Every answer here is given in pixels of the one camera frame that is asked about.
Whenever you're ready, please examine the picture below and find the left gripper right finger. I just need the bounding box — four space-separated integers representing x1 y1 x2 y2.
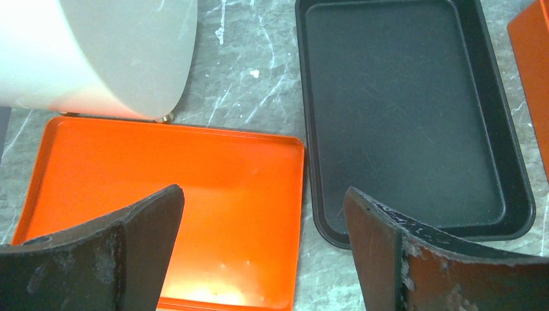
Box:
344 187 548 310

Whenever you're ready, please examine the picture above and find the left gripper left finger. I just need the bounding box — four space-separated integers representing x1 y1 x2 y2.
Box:
1 185 185 310

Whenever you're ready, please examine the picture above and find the orange box lid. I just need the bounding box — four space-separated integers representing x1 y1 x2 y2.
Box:
12 117 304 310

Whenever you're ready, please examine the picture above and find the orange cookie box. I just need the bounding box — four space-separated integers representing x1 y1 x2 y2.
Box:
507 0 548 173

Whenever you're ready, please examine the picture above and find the black baking tray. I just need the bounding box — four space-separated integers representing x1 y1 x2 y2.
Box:
295 1 535 249

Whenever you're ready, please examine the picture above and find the white cylindrical drum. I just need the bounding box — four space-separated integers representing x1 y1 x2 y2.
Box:
1 1 197 120

